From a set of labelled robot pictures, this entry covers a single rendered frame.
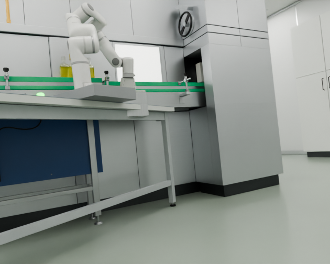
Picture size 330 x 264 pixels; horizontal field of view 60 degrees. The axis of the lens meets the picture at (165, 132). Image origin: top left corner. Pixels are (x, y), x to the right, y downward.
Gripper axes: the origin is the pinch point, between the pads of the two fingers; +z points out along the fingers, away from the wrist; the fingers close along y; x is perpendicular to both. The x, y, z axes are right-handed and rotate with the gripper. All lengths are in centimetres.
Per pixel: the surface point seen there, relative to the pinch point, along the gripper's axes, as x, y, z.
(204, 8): -15, -72, -71
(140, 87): -16.3, -17.0, -7.5
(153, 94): -12.6, -26.5, -2.5
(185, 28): -40, -71, -59
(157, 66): -37, -42, -24
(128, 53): -40, -16, -34
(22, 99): 52, 68, -6
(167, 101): -11.1, -38.0, 2.8
